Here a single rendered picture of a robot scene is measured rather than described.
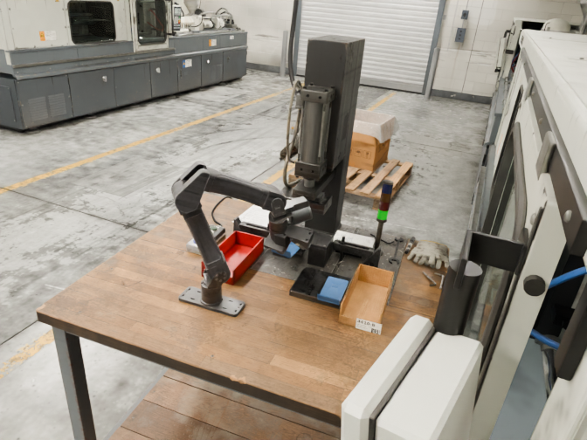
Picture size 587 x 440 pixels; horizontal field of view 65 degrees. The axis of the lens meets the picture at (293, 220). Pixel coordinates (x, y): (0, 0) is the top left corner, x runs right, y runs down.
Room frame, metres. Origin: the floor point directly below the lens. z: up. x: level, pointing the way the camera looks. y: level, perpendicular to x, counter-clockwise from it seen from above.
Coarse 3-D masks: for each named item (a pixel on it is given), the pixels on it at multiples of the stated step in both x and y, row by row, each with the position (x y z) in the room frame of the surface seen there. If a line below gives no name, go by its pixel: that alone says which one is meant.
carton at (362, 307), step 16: (368, 272) 1.32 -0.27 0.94; (384, 272) 1.30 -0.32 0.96; (352, 288) 1.24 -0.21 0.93; (368, 288) 1.29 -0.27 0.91; (384, 288) 1.29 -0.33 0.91; (352, 304) 1.19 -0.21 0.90; (368, 304) 1.20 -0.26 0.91; (384, 304) 1.12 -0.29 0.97; (352, 320) 1.09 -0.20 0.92; (368, 320) 1.07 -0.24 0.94
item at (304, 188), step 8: (328, 176) 1.57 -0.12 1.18; (304, 184) 1.47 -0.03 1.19; (312, 184) 1.46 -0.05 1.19; (320, 184) 1.49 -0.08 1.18; (288, 192) 1.49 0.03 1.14; (296, 192) 1.43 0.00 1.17; (304, 192) 1.42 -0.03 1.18; (312, 192) 1.41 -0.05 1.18; (320, 192) 1.47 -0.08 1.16; (312, 200) 1.44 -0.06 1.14; (320, 200) 1.44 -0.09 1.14; (328, 200) 1.46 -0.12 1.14; (312, 208) 1.42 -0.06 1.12; (320, 208) 1.41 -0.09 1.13
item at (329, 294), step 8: (328, 280) 1.28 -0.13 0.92; (336, 280) 1.29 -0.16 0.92; (344, 280) 1.29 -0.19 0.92; (328, 288) 1.24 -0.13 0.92; (336, 288) 1.24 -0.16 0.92; (344, 288) 1.25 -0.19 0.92; (320, 296) 1.16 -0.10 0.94; (328, 296) 1.19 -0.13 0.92; (336, 296) 1.20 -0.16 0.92; (336, 304) 1.16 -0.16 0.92
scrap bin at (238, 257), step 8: (232, 232) 1.50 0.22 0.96; (240, 232) 1.50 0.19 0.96; (224, 240) 1.43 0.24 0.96; (232, 240) 1.49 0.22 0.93; (240, 240) 1.50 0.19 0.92; (248, 240) 1.49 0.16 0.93; (256, 240) 1.48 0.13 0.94; (224, 248) 1.43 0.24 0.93; (232, 248) 1.47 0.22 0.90; (240, 248) 1.48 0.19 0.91; (248, 248) 1.48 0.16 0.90; (256, 248) 1.41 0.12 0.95; (224, 256) 1.41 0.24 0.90; (232, 256) 1.42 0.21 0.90; (240, 256) 1.42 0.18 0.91; (248, 256) 1.35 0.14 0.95; (256, 256) 1.42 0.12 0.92; (232, 264) 1.37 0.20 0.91; (240, 264) 1.29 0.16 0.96; (248, 264) 1.35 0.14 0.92; (232, 272) 1.24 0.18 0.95; (240, 272) 1.29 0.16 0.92; (232, 280) 1.24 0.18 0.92
